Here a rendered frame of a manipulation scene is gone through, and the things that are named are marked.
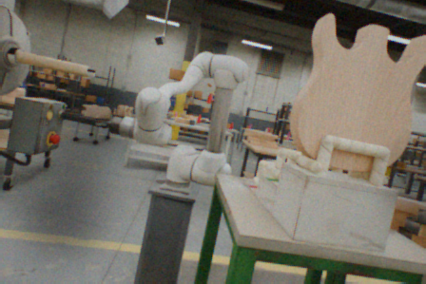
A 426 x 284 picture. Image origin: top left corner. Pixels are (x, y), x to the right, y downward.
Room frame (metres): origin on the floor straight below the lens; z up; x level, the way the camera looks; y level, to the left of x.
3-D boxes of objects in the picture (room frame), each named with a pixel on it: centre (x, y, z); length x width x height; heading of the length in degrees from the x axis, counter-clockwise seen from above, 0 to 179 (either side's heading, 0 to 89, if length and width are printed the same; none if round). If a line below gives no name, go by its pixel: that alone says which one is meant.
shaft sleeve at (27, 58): (0.72, 0.50, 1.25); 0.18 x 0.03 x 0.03; 97
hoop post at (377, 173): (0.68, -0.46, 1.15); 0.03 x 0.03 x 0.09
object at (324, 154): (0.65, -0.29, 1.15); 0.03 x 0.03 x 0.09
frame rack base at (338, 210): (0.71, -0.37, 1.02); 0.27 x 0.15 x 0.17; 101
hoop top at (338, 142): (0.66, -0.37, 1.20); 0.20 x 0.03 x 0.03; 100
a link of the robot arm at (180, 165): (1.51, 0.16, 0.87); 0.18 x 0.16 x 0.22; 72
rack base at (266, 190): (0.86, -0.34, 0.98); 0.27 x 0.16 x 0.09; 101
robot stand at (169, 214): (1.52, 0.17, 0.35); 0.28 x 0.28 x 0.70; 0
